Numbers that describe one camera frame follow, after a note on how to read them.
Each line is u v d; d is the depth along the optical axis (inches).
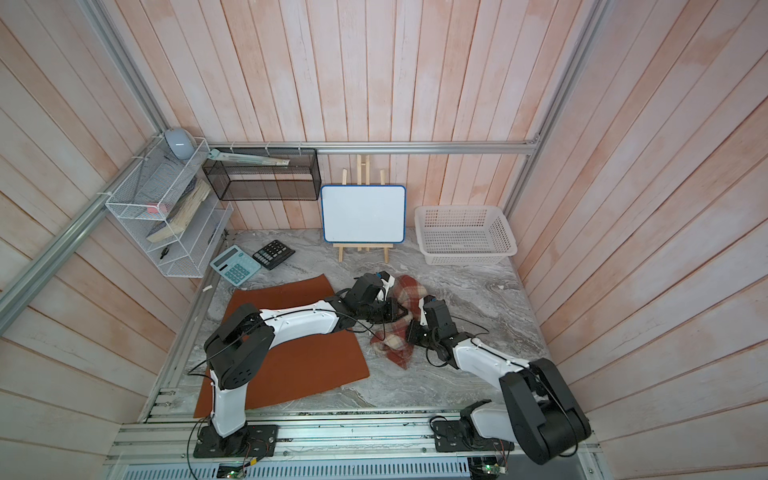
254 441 28.7
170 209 29.3
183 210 31.5
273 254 43.5
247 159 35.6
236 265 42.2
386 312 30.7
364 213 39.5
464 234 46.6
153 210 28.9
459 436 28.8
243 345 21.3
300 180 42.0
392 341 31.4
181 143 32.6
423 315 29.0
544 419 16.5
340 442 29.3
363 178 38.5
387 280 33.0
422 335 30.7
